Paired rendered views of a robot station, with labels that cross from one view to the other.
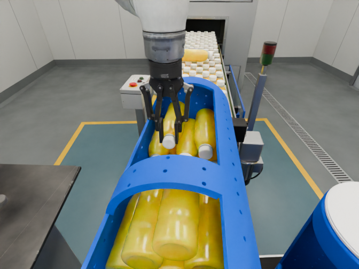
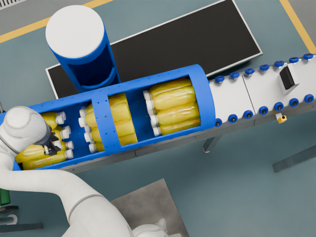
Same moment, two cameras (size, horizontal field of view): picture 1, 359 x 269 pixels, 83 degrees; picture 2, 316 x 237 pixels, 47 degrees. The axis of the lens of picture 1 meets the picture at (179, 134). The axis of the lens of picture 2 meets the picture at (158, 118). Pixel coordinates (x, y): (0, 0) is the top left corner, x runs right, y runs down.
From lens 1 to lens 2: 1.23 m
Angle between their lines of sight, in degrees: 60
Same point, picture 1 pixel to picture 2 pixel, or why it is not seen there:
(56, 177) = not seen: hidden behind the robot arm
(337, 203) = (67, 51)
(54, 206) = (117, 201)
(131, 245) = (130, 127)
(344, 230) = (83, 52)
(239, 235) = (119, 87)
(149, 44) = (47, 135)
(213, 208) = not seen: hidden behind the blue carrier
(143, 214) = (117, 129)
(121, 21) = not seen: outside the picture
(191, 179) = (106, 105)
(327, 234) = (84, 59)
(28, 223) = (131, 206)
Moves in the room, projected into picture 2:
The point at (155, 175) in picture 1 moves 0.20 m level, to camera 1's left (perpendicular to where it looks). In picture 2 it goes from (109, 119) to (126, 167)
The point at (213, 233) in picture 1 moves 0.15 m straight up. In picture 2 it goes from (115, 100) to (110, 88)
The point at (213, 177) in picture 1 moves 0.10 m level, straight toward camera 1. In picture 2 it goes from (100, 98) to (125, 95)
